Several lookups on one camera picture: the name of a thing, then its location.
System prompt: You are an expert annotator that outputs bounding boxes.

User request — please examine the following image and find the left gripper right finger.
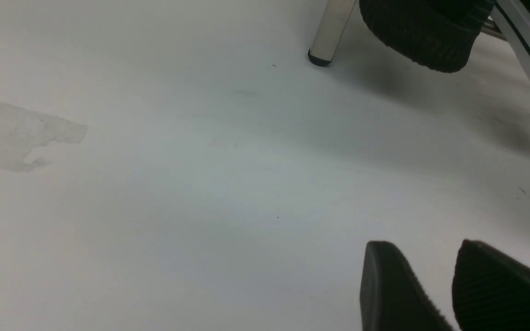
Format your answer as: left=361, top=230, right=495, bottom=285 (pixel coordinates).
left=452, top=239, right=530, bottom=331

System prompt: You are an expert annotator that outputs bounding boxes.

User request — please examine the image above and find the black knit sneaker right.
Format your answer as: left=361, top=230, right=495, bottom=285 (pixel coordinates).
left=359, top=0, right=495, bottom=73

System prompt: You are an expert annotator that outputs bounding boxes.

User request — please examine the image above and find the steel shoe rack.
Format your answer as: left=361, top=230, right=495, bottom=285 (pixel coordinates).
left=308, top=0, right=505, bottom=67

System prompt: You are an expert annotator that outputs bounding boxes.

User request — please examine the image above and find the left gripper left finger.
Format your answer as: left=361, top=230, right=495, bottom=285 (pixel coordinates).
left=360, top=241, right=454, bottom=331

